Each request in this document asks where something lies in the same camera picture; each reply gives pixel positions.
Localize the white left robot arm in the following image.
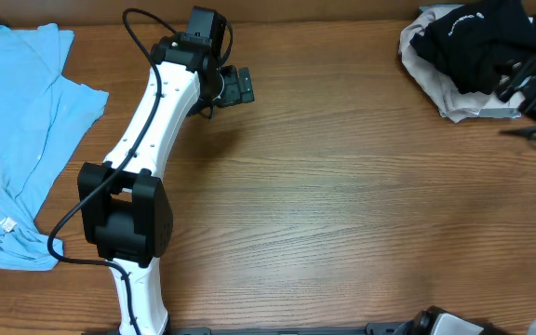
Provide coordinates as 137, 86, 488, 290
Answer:
77, 26, 254, 334

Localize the beige garment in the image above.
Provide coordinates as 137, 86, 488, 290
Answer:
398, 5, 524, 123

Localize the black shirt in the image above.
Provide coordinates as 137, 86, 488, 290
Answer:
410, 0, 536, 95

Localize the light blue t-shirt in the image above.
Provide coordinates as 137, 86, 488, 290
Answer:
0, 23, 109, 272

